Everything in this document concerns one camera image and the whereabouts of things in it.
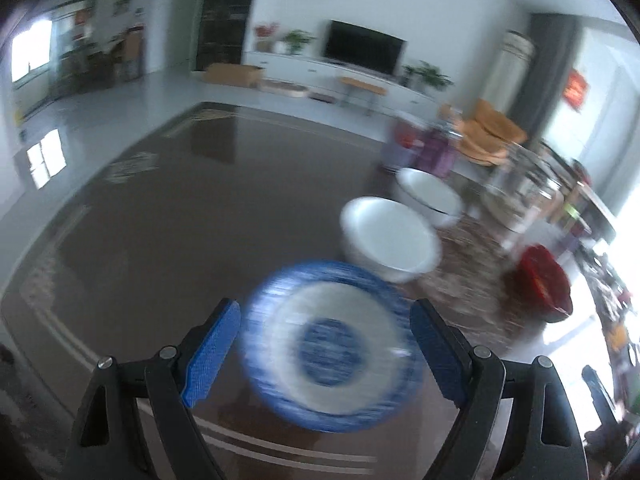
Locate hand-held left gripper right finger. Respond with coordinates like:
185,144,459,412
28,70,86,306
410,299,588,480

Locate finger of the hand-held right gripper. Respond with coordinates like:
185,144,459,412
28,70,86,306
581,365,618,431

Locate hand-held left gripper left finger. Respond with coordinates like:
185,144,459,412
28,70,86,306
67,299,242,480

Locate blue patterned porcelain bowl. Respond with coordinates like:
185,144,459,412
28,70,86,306
239,260,426,433

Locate plain white bowl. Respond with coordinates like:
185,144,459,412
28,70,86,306
340,196,443,283

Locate large red flower-shaped plate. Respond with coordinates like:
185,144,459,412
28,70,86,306
515,245,573,323

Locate white bowl with dark rim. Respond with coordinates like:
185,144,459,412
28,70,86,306
396,167,463,228

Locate glass electric kettle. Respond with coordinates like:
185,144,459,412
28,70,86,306
482,142,563,241

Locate wooden slatted bench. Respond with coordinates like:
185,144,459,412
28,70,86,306
537,140,616,231

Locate purple thermos jug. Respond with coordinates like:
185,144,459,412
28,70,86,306
415,127,458,178

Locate white and red tin can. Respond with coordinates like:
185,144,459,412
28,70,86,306
382,117,418,173

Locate orange lounge chair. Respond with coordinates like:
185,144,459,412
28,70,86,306
470,100,528,143
457,125,508,166

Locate beige pet bed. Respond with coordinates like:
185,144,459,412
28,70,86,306
262,80,310,98

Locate large leafy potted plant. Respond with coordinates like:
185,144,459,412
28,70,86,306
412,61,453,92

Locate wooden stool with metal legs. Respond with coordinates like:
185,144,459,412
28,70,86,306
340,76,387,116

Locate cardboard box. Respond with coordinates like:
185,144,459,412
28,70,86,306
205,62,265,88

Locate standing air conditioner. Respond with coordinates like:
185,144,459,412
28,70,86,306
492,30,536,121

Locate white television cabinet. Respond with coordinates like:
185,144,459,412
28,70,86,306
242,50,441,116

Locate grey curtain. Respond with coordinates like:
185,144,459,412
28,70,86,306
515,12,583,136

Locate wooden dining chair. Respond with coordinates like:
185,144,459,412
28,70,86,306
122,27,146,81

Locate flat screen television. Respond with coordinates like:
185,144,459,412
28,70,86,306
322,20,405,77

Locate green potted plant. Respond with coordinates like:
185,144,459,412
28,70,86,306
282,30,316,56

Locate red flowers in vase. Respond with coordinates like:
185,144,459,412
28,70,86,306
254,22,280,52

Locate black glass display cabinet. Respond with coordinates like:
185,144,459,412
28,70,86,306
196,0,263,73

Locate sliding glass door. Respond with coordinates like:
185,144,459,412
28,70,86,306
10,0,96,91

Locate red wall calendar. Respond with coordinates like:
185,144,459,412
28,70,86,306
562,69,591,110

